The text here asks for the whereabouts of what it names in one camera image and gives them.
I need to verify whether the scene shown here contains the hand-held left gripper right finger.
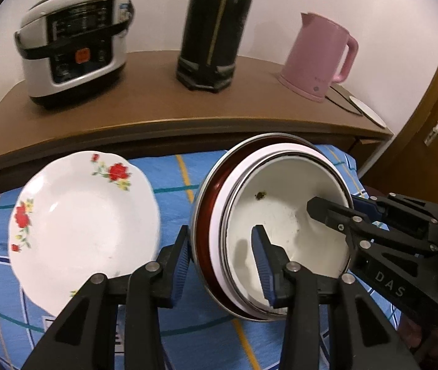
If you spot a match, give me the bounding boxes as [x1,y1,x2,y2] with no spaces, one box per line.
[250,224,422,370]

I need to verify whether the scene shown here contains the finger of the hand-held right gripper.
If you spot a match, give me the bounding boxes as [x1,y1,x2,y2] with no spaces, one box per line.
[352,193,438,245]
[307,196,438,263]

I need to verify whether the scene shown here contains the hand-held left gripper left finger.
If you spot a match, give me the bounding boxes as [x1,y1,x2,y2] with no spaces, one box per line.
[20,224,191,370]

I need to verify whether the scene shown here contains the white enamel bowl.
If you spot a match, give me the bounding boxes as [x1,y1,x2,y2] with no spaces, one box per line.
[219,152,351,313]

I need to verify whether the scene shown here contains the white plate red flowers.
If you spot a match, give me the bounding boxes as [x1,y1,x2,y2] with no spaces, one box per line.
[8,150,162,317]

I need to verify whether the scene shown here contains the white round kettle base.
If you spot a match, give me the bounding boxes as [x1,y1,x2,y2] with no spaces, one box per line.
[348,96,387,129]

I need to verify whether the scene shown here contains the brown wooden door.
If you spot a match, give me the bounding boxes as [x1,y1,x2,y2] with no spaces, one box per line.
[358,19,438,205]

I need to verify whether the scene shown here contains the pink electric kettle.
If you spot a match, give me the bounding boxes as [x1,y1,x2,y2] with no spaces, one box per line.
[279,12,359,103]

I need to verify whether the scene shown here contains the brown wooden cabinet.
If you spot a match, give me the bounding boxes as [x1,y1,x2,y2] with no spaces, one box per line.
[0,50,395,201]

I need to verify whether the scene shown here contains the tall black thermos flask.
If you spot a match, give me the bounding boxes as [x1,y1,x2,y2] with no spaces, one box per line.
[176,0,263,94]

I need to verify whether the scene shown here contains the silver black rice cooker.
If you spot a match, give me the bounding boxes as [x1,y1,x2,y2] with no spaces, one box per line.
[14,0,134,109]

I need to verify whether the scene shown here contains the metal door handle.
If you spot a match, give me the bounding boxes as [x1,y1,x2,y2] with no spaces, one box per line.
[424,121,438,147]

